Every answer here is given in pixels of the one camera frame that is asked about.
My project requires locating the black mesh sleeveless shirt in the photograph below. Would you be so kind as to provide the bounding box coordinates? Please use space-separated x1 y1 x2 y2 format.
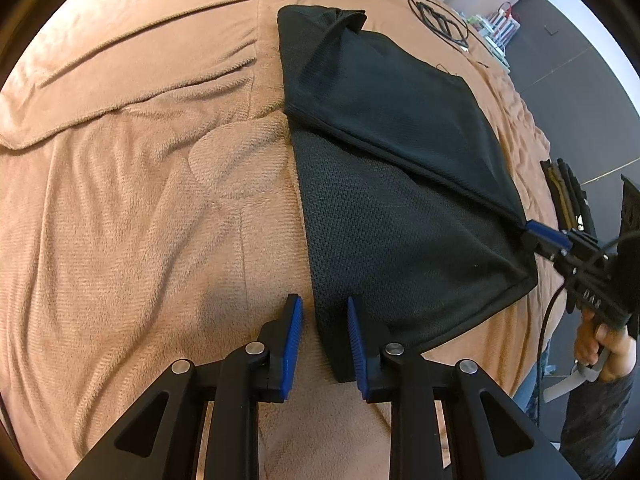
278 6 538 382

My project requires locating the stack of folded dark clothes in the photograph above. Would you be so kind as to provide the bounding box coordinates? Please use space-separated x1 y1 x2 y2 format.
540 158 597 237

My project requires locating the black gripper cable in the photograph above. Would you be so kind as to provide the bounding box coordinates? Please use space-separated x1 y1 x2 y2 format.
536 228 640 430

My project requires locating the person right hand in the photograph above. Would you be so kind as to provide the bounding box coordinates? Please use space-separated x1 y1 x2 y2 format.
574 309 637 382

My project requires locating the black coiled cable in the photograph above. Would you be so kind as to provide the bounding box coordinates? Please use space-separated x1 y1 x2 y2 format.
406 0 471 53

